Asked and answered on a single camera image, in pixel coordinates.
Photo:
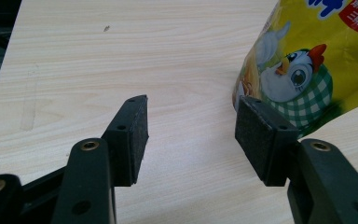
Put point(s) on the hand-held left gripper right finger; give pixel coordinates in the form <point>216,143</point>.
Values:
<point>261,140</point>

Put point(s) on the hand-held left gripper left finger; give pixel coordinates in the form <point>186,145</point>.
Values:
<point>127,140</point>

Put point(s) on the colourful snack bag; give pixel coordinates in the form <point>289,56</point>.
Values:
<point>323,46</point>

